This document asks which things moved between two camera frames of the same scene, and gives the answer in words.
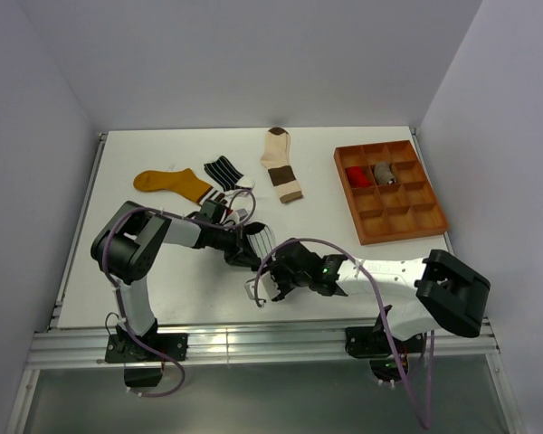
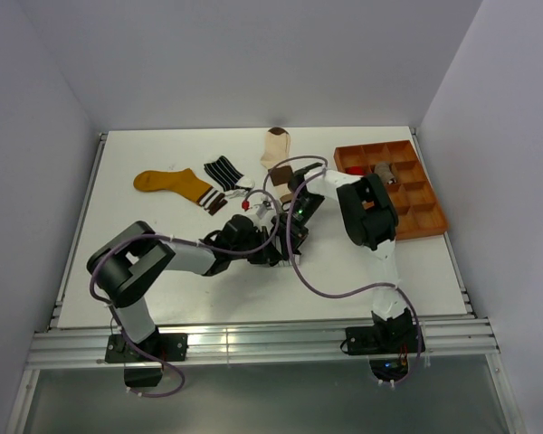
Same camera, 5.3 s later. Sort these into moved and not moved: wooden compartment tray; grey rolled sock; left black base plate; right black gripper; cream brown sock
Moved: right black gripper
Not moved: left black base plate; wooden compartment tray; cream brown sock; grey rolled sock
